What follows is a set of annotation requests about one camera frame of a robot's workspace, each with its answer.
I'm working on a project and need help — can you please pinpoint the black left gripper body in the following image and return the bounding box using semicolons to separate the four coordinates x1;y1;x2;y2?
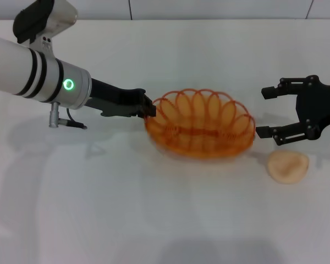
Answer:
85;78;147;118

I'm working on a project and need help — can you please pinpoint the orange wire basket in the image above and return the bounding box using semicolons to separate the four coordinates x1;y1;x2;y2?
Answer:
144;88;257;160

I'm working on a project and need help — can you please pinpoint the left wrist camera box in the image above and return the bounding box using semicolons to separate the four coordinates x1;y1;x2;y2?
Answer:
13;0;79;53

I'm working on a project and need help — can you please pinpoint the pale round bread bun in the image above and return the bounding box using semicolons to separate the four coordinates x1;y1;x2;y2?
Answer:
267;149;310;184

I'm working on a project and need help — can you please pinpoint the black left cable plug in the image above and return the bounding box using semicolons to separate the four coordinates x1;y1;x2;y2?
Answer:
59;108;89;130

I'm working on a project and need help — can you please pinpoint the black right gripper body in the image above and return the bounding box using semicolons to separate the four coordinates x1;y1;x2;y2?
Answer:
295;74;330;141

